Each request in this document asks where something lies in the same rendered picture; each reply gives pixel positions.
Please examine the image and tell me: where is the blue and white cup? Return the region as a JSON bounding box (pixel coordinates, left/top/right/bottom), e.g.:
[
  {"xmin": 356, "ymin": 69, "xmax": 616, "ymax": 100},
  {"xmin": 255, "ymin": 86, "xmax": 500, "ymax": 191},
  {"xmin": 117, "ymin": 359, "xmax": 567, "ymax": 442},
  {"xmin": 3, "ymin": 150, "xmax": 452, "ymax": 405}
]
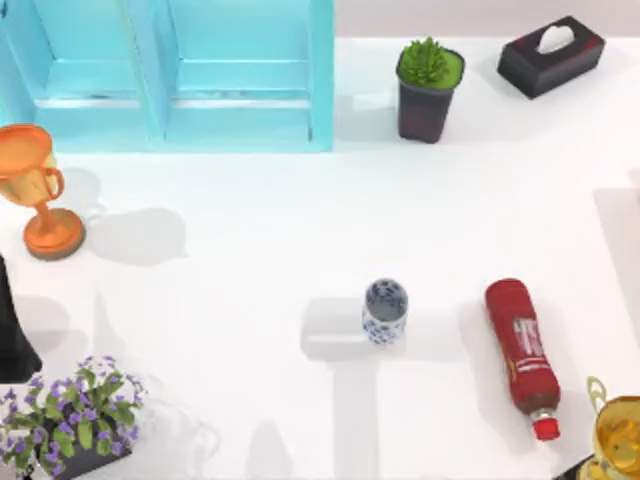
[{"xmin": 361, "ymin": 278, "xmax": 409, "ymax": 349}]

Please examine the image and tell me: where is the green plant in black pot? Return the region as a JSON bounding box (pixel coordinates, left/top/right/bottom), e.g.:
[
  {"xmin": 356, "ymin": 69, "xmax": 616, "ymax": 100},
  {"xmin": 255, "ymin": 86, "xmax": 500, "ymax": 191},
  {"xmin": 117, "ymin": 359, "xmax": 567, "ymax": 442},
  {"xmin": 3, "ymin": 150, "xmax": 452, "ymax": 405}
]
[{"xmin": 395, "ymin": 36, "xmax": 466, "ymax": 145}]

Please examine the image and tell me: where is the light blue rack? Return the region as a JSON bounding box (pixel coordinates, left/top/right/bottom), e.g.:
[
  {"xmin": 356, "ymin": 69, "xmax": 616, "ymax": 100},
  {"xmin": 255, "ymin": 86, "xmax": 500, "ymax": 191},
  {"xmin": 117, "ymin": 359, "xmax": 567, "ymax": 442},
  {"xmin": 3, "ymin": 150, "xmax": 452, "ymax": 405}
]
[{"xmin": 0, "ymin": 0, "xmax": 336, "ymax": 154}]

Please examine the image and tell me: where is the red bottle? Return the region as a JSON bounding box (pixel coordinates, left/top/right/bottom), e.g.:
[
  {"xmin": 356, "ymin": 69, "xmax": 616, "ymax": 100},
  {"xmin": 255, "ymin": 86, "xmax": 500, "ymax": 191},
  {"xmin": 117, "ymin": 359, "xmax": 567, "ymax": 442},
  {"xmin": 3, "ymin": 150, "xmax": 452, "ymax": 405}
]
[{"xmin": 483, "ymin": 278, "xmax": 562, "ymax": 442}]

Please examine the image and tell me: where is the black tissue box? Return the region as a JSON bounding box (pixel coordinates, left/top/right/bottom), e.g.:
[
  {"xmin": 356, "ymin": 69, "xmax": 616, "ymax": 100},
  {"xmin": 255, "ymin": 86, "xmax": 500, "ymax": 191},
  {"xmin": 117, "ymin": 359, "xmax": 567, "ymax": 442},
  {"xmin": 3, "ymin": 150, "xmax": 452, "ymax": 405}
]
[{"xmin": 496, "ymin": 15, "xmax": 607, "ymax": 101}]

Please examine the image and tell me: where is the orange trophy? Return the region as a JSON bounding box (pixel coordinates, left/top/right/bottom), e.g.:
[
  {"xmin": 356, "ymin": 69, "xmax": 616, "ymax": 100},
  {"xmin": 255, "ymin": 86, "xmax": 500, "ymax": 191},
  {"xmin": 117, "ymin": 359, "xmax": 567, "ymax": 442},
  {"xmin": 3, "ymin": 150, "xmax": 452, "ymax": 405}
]
[{"xmin": 0, "ymin": 124, "xmax": 87, "ymax": 262}]

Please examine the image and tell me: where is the purple flower plant pot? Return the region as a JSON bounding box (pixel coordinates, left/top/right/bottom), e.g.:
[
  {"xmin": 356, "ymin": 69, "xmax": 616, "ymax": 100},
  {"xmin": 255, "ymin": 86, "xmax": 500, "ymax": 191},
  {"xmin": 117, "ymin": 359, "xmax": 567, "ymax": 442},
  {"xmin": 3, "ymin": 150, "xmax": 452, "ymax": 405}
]
[{"xmin": 0, "ymin": 355, "xmax": 148, "ymax": 480}]

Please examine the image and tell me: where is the gold trophy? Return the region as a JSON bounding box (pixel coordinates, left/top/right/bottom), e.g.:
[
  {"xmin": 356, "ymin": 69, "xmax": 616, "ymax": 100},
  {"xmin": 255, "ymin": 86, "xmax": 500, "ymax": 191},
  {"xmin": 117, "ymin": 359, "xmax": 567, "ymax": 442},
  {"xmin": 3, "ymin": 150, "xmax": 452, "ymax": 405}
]
[{"xmin": 578, "ymin": 375, "xmax": 640, "ymax": 480}]

